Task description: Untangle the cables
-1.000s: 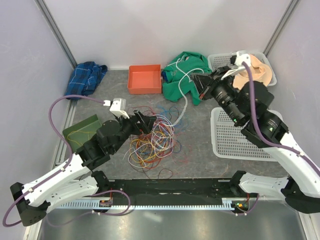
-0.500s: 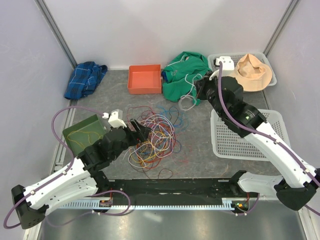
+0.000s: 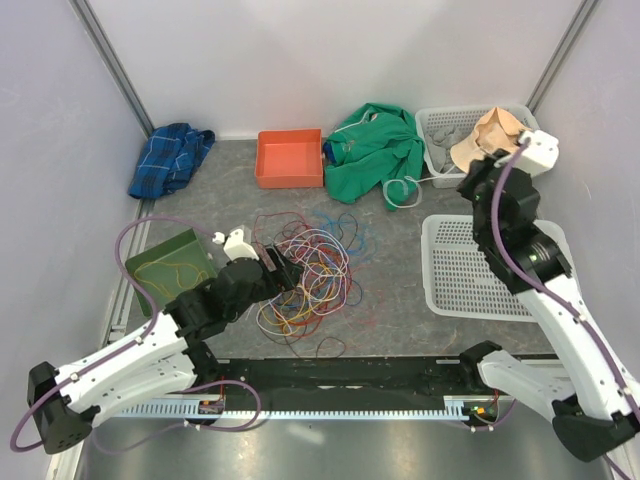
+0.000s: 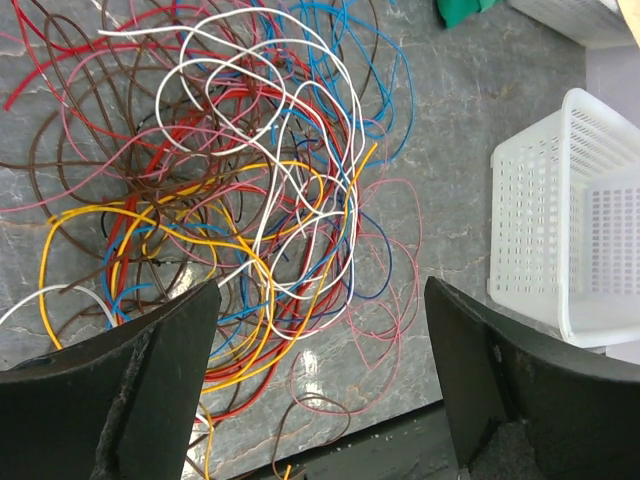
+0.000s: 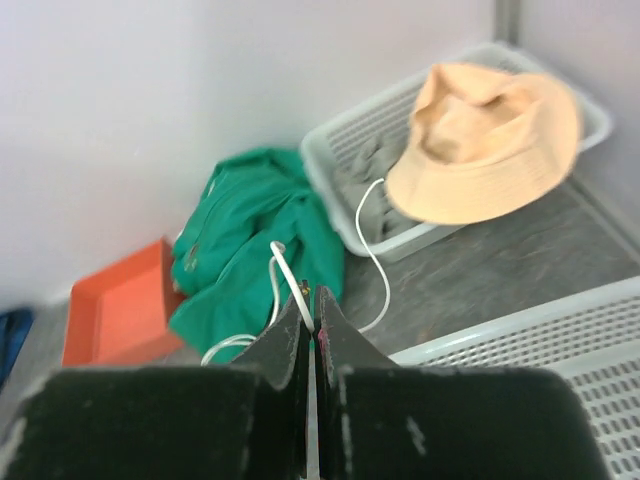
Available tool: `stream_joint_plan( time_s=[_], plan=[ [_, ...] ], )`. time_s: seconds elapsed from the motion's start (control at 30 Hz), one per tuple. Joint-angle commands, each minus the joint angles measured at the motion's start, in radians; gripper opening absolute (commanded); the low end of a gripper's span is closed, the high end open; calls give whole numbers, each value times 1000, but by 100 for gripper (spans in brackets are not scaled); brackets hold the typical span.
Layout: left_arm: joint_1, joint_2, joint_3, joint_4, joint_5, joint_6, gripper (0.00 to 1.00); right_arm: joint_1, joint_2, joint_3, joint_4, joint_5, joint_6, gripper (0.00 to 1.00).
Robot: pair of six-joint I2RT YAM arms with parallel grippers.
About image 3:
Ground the yellow wire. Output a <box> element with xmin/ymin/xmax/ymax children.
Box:
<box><xmin>134</xmin><ymin>258</ymin><xmax>211</xmax><ymax>302</ymax></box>

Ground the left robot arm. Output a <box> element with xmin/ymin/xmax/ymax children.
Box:
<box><xmin>27</xmin><ymin>246</ymin><xmax>304</xmax><ymax>455</ymax></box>

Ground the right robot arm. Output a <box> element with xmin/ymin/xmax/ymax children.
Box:
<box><xmin>457</xmin><ymin>157</ymin><xmax>639</xmax><ymax>462</ymax></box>

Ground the green plastic tray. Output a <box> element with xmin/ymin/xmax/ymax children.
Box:
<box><xmin>125</xmin><ymin>229</ymin><xmax>217</xmax><ymax>310</ymax></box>

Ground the orange plastic tray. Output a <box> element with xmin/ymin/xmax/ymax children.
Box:
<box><xmin>255</xmin><ymin>128</ymin><xmax>324</xmax><ymax>189</ymax></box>

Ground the green jacket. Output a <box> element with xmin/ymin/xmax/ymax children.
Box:
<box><xmin>323</xmin><ymin>103</ymin><xmax>425</xmax><ymax>211</ymax></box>

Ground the blue plaid cloth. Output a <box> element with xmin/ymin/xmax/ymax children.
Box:
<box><xmin>128</xmin><ymin>123</ymin><xmax>216</xmax><ymax>200</ymax></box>

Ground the large white perforated basket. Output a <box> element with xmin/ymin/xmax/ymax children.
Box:
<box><xmin>421</xmin><ymin>214</ymin><xmax>576</xmax><ymax>325</ymax></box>

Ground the grey cloth in basket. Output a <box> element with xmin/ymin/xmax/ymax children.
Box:
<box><xmin>425</xmin><ymin>125</ymin><xmax>464</xmax><ymax>174</ymax></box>

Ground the small white perforated basket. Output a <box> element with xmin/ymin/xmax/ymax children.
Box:
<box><xmin>414</xmin><ymin>104</ymin><xmax>542</xmax><ymax>190</ymax></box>

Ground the beige bucket hat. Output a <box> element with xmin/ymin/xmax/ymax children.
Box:
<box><xmin>450</xmin><ymin>107</ymin><xmax>528</xmax><ymax>173</ymax></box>

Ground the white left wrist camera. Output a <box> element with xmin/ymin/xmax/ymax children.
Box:
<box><xmin>211</xmin><ymin>225</ymin><xmax>260</xmax><ymax>261</ymax></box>

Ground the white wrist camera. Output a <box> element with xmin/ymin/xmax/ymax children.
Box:
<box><xmin>211</xmin><ymin>225</ymin><xmax>260</xmax><ymax>261</ymax></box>
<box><xmin>515</xmin><ymin>130</ymin><xmax>559</xmax><ymax>177</ymax></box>

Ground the tangled coloured wire pile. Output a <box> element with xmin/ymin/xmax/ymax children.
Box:
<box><xmin>252</xmin><ymin>210</ymin><xmax>381</xmax><ymax>357</ymax></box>

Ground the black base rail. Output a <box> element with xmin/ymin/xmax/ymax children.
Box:
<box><xmin>187</xmin><ymin>356</ymin><xmax>496</xmax><ymax>404</ymax></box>

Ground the light blue cable duct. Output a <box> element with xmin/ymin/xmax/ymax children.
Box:
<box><xmin>114</xmin><ymin>389</ymin><xmax>513</xmax><ymax>421</ymax></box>

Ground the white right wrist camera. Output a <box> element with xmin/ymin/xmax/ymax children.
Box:
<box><xmin>515</xmin><ymin>130</ymin><xmax>559</xmax><ymax>177</ymax></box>

